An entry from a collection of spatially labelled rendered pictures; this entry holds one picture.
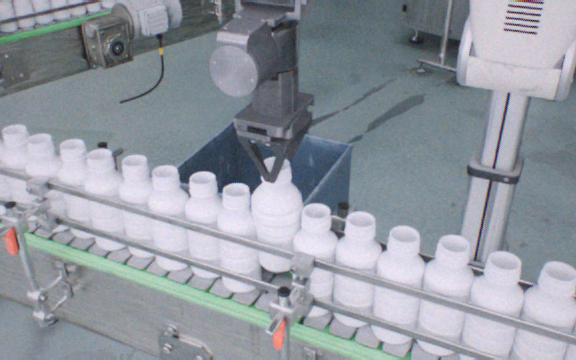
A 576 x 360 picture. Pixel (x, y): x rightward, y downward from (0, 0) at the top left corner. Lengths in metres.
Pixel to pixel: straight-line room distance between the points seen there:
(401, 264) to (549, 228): 2.21
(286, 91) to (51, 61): 1.54
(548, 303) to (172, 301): 0.53
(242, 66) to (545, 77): 0.75
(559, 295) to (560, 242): 2.13
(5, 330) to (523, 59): 1.95
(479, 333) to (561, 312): 0.10
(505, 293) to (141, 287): 0.54
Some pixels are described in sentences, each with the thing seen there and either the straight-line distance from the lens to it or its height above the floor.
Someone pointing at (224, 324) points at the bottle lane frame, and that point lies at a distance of 0.94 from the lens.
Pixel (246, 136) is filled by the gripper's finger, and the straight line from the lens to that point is 0.74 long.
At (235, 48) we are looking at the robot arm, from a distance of 0.64.
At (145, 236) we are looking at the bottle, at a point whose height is 1.05.
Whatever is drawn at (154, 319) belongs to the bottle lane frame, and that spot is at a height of 0.91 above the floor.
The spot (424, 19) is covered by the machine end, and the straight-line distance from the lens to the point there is 4.85.
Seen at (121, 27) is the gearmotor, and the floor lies 0.98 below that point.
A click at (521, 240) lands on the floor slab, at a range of 2.84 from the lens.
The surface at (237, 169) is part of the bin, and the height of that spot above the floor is 0.81.
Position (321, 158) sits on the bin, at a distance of 1.46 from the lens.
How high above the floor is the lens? 1.62
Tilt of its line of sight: 32 degrees down
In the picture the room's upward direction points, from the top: straight up
